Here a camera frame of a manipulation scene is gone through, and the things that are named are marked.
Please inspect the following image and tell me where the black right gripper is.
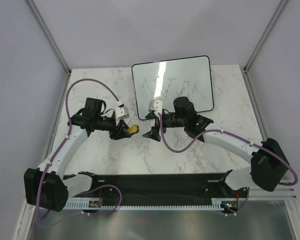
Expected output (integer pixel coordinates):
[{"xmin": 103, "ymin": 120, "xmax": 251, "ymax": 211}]
[{"xmin": 143, "ymin": 110, "xmax": 187, "ymax": 142}]

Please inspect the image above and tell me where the yellow bone-shaped whiteboard eraser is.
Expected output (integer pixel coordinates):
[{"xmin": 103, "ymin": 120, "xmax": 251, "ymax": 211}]
[{"xmin": 126, "ymin": 124, "xmax": 139, "ymax": 135}]

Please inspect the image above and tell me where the black-framed small whiteboard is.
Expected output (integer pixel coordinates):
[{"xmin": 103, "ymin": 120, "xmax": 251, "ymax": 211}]
[{"xmin": 131, "ymin": 55, "xmax": 215, "ymax": 121}]

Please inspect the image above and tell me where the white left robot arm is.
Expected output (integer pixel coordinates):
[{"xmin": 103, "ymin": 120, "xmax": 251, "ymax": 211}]
[{"xmin": 24, "ymin": 98, "xmax": 132, "ymax": 212}]

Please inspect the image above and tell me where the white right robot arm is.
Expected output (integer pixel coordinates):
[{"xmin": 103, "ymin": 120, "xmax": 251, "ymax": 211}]
[{"xmin": 143, "ymin": 97, "xmax": 290, "ymax": 197}]

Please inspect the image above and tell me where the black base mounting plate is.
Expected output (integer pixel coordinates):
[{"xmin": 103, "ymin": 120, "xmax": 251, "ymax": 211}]
[{"xmin": 79, "ymin": 173, "xmax": 247, "ymax": 204}]

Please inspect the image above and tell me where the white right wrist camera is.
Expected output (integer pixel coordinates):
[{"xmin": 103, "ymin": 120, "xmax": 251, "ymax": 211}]
[{"xmin": 148, "ymin": 99, "xmax": 163, "ymax": 113}]

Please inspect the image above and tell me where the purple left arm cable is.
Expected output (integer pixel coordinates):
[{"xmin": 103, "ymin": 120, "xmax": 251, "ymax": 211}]
[{"xmin": 35, "ymin": 78, "xmax": 124, "ymax": 221}]

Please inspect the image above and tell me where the white slotted cable duct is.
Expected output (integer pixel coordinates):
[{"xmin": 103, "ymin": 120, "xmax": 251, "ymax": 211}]
[{"xmin": 63, "ymin": 198, "xmax": 235, "ymax": 211}]

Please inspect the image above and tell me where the aluminium right corner post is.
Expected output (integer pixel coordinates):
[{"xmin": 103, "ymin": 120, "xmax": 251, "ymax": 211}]
[{"xmin": 242, "ymin": 0, "xmax": 295, "ymax": 73}]

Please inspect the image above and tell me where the aluminium corner post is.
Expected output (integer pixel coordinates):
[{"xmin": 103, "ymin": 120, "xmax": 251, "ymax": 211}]
[
  {"xmin": 242, "ymin": 0, "xmax": 295, "ymax": 73},
  {"xmin": 24, "ymin": 0, "xmax": 72, "ymax": 76}
]

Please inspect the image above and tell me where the aluminium frame rail front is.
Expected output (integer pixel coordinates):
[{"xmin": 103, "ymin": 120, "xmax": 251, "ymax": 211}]
[{"xmin": 249, "ymin": 188, "xmax": 297, "ymax": 201}]

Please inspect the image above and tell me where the aluminium left corner post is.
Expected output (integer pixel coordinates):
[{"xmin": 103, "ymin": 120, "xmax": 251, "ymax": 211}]
[{"xmin": 24, "ymin": 0, "xmax": 72, "ymax": 76}]

